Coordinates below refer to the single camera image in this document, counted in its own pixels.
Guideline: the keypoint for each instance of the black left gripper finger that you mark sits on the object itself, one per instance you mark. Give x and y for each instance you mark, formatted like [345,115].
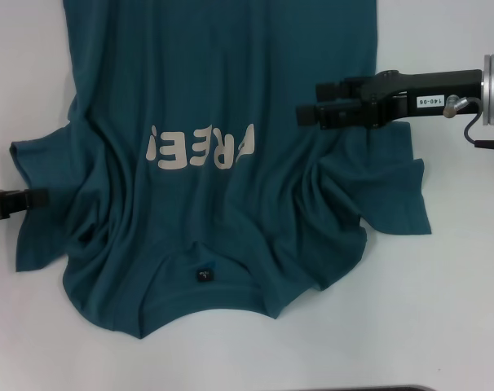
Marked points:
[23,201]

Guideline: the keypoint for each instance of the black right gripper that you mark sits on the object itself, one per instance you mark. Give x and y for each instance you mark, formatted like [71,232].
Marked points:
[398,95]

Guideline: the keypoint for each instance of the teal t-shirt with cream lettering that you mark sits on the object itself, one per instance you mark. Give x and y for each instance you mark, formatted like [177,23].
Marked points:
[230,61]

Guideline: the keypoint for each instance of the dark flat edge object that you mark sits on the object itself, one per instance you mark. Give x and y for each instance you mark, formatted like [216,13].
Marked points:
[393,389]

